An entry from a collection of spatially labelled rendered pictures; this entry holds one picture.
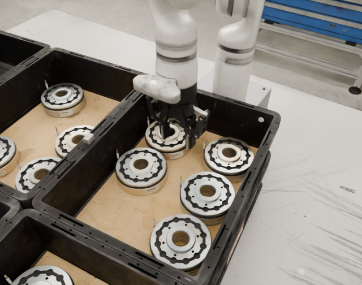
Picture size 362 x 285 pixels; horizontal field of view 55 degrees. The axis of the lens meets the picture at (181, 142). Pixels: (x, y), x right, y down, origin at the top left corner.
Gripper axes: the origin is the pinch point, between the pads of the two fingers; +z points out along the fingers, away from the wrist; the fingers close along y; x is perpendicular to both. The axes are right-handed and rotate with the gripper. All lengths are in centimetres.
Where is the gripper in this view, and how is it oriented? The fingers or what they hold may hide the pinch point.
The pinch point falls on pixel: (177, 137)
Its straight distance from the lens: 71.8
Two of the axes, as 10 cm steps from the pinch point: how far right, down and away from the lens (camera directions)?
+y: -8.3, -3.7, 4.1
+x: -5.6, 5.6, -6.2
